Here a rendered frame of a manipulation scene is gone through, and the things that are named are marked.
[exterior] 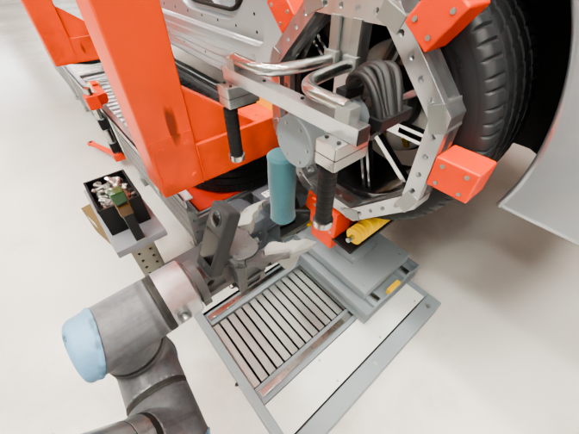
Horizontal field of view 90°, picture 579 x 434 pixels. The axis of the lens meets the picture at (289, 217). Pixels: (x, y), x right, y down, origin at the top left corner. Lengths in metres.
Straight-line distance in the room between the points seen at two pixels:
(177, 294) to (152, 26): 0.72
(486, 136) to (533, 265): 1.30
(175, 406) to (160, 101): 0.78
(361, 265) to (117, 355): 0.97
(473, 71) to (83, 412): 1.51
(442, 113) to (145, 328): 0.60
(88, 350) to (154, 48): 0.75
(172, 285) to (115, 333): 0.09
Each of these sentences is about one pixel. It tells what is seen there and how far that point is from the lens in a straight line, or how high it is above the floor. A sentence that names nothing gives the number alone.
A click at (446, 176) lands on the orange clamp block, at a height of 0.85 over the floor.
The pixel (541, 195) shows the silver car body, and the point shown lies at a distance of 0.79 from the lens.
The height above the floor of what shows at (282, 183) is 0.66.
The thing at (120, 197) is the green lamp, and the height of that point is 0.64.
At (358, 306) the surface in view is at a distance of 1.21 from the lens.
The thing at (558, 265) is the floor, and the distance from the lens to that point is 2.02.
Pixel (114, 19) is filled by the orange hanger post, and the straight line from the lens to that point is 0.93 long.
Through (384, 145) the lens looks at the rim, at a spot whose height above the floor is 0.79.
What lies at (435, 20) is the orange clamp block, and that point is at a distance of 0.62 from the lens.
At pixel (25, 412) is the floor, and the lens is 1.54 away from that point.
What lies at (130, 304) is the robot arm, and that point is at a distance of 0.45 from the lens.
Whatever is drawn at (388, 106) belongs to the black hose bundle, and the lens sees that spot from 0.55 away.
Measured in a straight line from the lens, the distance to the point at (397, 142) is 1.01.
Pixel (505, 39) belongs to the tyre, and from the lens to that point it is 0.75.
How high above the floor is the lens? 1.20
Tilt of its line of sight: 44 degrees down
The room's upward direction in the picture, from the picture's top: straight up
